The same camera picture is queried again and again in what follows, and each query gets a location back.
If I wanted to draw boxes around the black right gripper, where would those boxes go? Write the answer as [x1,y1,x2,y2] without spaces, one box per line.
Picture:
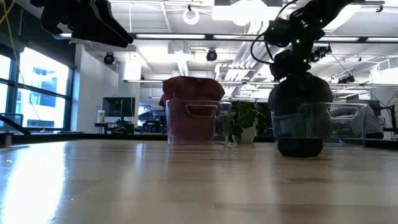
[269,48,312,82]

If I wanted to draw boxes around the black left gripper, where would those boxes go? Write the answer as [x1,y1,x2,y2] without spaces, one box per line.
[30,0,134,49]

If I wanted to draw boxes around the maroon knit hat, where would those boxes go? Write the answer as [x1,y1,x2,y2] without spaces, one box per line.
[158,75,226,144]

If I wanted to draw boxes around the black rounded hat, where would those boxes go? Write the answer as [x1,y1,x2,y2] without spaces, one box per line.
[277,138,323,158]

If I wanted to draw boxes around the small black ceiling fixture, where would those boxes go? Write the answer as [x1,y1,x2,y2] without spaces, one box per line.
[338,75,356,85]

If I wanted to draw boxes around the small clear plastic bin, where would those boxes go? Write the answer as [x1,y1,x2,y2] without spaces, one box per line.
[270,111,332,142]

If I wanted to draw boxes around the green leafy plant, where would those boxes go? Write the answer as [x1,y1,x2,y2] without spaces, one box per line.
[231,101,267,144]

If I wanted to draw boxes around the long LED light bar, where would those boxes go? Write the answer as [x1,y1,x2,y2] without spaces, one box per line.
[57,32,398,44]

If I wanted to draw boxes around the large window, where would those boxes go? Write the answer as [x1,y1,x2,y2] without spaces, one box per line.
[0,46,74,131]

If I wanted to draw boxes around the black computer monitor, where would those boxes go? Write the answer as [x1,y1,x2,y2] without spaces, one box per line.
[101,96,136,118]

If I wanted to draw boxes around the white plant pot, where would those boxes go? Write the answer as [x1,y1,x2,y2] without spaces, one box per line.
[241,124,256,144]

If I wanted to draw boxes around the large clear plastic bin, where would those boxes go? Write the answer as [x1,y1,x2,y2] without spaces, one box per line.
[298,101,368,147]

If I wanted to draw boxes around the black equipment stand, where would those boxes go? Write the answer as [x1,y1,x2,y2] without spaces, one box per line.
[376,104,398,140]

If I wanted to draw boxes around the black diagonal bar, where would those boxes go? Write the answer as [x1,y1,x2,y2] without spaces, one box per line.
[0,113,32,136]

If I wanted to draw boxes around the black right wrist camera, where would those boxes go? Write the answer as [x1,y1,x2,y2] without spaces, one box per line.
[263,17,295,49]

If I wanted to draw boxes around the black ceiling camera cluster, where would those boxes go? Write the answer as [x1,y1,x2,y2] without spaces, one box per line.
[309,43,333,63]

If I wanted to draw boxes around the black looping cable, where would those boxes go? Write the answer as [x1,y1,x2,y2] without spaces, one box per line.
[250,0,299,65]

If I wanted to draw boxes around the black metal rack frame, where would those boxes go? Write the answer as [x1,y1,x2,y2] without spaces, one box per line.
[163,80,320,103]

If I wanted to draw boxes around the clear plastic bin with handle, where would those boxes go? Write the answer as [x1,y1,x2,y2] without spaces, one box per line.
[165,99,233,146]

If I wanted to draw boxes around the white coiled ring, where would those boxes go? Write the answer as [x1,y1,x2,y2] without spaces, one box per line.
[182,8,201,26]

